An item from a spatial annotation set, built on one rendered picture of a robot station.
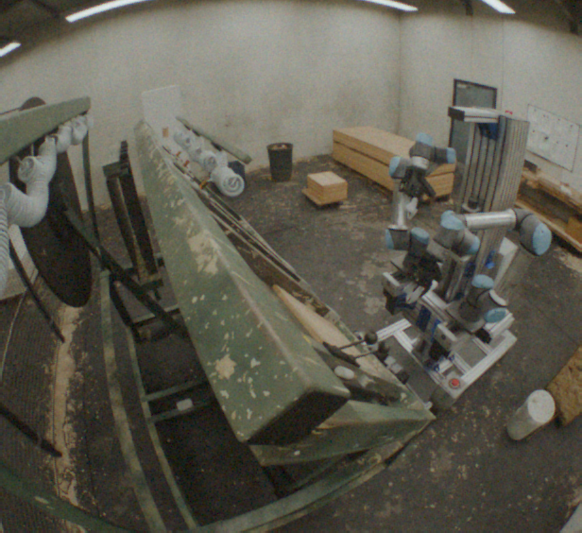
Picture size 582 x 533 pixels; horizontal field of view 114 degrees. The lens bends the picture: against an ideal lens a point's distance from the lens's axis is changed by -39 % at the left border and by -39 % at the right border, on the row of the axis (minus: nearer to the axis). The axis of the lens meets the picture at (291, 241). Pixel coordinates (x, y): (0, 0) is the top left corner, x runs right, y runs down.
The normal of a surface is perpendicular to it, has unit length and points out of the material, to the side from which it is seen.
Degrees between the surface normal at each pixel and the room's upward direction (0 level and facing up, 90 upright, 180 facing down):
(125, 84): 90
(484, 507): 0
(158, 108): 90
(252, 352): 35
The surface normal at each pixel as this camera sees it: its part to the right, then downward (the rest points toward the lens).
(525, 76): -0.91, 0.25
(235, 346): -0.54, -0.51
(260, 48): 0.41, 0.48
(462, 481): -0.04, -0.84
